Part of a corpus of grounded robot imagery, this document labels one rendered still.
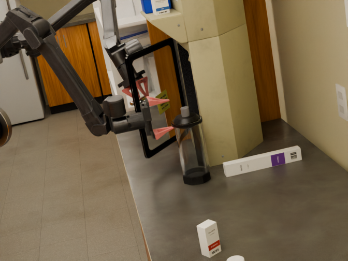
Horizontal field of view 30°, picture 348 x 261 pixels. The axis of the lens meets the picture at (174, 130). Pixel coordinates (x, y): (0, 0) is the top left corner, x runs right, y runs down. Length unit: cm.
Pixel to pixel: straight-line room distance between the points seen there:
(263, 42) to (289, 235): 110
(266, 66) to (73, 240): 205
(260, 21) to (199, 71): 51
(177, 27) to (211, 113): 33
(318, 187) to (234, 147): 42
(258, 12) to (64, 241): 222
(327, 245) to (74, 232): 282
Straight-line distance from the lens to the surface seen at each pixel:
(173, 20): 226
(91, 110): 219
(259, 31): 272
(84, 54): 732
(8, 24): 222
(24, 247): 439
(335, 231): 185
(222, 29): 232
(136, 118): 218
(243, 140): 245
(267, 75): 276
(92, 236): 427
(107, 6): 274
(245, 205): 206
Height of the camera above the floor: 181
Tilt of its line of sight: 18 degrees down
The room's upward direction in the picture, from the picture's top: 11 degrees counter-clockwise
